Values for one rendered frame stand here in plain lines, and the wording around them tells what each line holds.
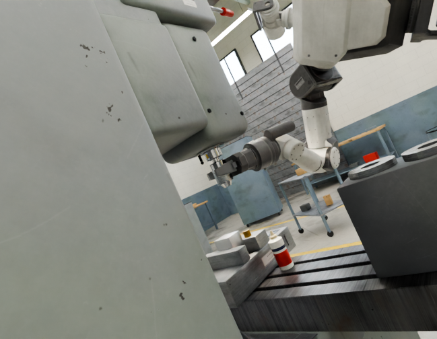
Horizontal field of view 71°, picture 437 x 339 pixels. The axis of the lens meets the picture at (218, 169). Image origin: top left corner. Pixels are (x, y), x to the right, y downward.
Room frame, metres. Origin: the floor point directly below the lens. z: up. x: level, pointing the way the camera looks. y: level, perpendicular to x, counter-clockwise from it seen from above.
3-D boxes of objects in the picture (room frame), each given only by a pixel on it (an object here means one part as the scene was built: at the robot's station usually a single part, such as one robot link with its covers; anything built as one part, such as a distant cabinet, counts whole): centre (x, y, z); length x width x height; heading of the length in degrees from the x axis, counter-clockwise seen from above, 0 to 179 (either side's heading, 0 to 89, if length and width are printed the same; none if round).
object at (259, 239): (0.93, 0.02, 1.01); 0.15 x 0.06 x 0.04; 50
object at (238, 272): (0.91, 0.04, 0.98); 0.35 x 0.15 x 0.11; 140
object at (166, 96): (0.69, 0.12, 1.47); 0.24 x 0.19 x 0.26; 51
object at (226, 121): (0.84, 0.00, 1.47); 0.21 x 0.19 x 0.32; 51
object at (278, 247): (0.85, -0.06, 0.98); 0.04 x 0.04 x 0.11
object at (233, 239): (0.89, 0.06, 1.03); 0.06 x 0.05 x 0.06; 50
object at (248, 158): (0.88, -0.09, 1.24); 0.13 x 0.12 x 0.10; 26
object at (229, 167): (0.81, -0.02, 1.24); 0.06 x 0.02 x 0.03; 116
